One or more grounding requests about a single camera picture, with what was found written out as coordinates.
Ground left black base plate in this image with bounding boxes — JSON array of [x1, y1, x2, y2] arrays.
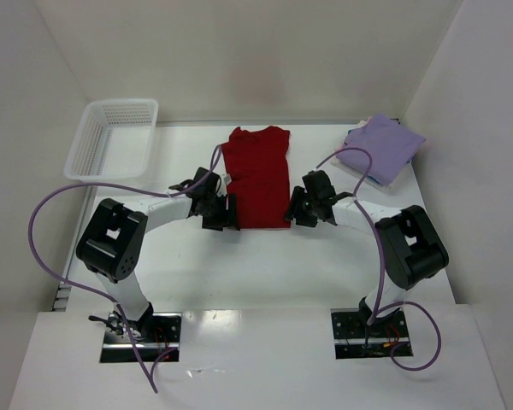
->
[[92, 311, 182, 364]]

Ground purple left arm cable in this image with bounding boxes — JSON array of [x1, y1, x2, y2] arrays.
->
[[28, 143, 223, 394]]

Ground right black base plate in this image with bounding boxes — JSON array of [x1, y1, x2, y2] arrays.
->
[[331, 309, 413, 360]]

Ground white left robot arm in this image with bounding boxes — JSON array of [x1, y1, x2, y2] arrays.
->
[[76, 167, 290, 337]]

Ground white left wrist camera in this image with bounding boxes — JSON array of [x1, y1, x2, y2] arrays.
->
[[222, 174, 233, 185]]

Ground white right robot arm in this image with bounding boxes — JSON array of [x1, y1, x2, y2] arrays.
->
[[285, 170, 449, 326]]

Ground folded shirts under purple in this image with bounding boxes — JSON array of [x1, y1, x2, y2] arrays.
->
[[336, 115, 425, 189]]

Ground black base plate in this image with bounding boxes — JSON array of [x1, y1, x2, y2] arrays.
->
[[331, 309, 413, 360], [92, 311, 182, 364]]

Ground folded purple t-shirt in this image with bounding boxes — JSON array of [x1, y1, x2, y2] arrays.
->
[[337, 114, 426, 186]]

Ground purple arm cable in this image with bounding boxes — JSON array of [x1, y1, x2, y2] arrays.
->
[[315, 147, 444, 372], [28, 143, 223, 394]]

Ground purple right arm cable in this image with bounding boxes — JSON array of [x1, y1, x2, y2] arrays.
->
[[315, 147, 444, 372]]

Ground white plastic laundry basket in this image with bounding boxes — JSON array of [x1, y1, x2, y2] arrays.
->
[[63, 98, 159, 185]]

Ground red t-shirt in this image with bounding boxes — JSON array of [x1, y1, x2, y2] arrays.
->
[[221, 126, 291, 229]]

